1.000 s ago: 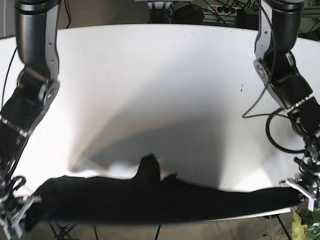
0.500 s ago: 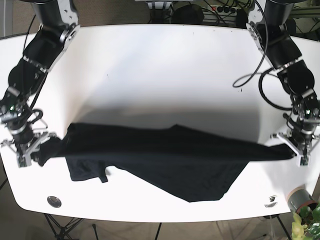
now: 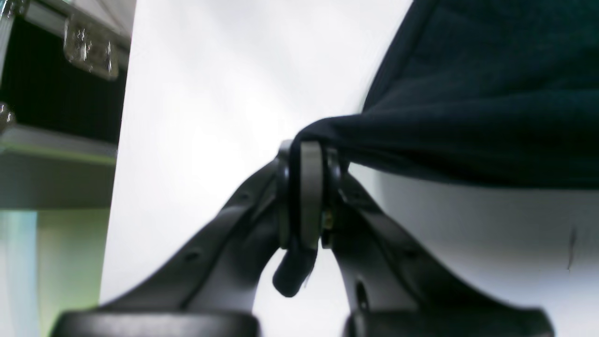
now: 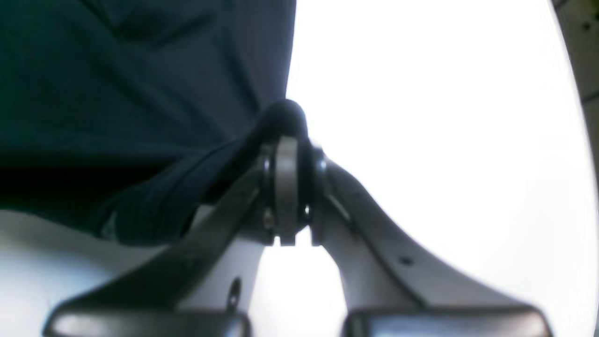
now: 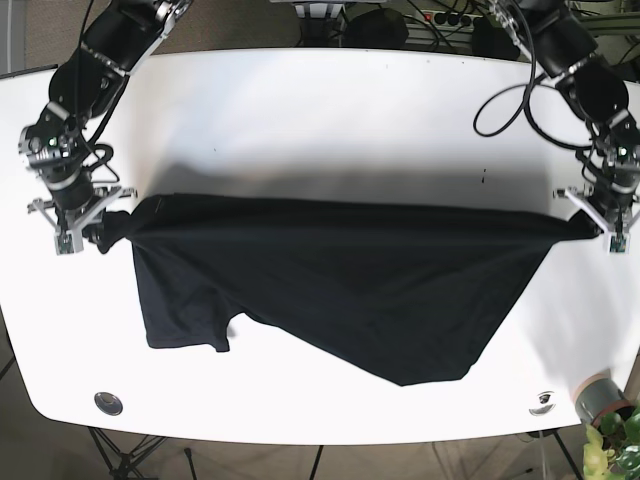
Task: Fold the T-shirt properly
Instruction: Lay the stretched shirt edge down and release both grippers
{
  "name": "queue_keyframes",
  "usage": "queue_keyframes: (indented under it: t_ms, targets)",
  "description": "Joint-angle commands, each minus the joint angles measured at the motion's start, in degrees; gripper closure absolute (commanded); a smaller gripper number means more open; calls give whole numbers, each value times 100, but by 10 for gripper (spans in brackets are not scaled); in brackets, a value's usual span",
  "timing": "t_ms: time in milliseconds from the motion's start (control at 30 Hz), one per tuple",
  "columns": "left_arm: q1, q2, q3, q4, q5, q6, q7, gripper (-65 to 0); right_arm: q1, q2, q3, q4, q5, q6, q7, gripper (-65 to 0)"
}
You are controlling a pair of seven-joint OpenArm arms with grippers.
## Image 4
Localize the black T-shirt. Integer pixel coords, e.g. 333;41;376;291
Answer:
0;0;306;247

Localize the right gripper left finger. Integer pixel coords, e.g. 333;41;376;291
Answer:
43;139;301;337

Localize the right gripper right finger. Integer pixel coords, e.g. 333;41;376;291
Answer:
312;147;552;337

